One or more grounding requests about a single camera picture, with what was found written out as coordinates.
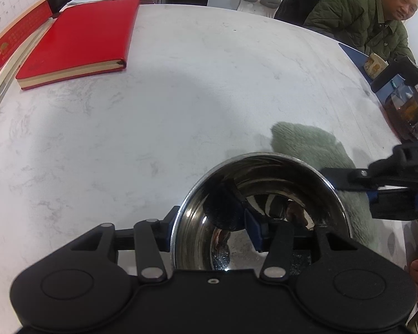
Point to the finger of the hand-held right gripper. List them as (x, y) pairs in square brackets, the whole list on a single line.
[(393, 205), (345, 179)]

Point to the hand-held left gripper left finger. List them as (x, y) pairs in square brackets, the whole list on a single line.
[(165, 236)]

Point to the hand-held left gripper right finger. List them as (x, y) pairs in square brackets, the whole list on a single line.
[(256, 231)]

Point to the pink and green fluffy cloth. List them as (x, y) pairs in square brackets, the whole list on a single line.
[(313, 142)]

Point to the steel bowl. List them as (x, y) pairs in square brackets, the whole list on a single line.
[(264, 181)]

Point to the glass teapot with black lid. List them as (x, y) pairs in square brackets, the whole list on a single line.
[(407, 111)]

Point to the printed mug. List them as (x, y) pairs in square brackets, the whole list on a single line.
[(374, 66)]

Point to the red notebook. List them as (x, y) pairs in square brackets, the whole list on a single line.
[(80, 38)]

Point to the red desk calendar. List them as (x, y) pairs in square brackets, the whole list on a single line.
[(14, 7)]

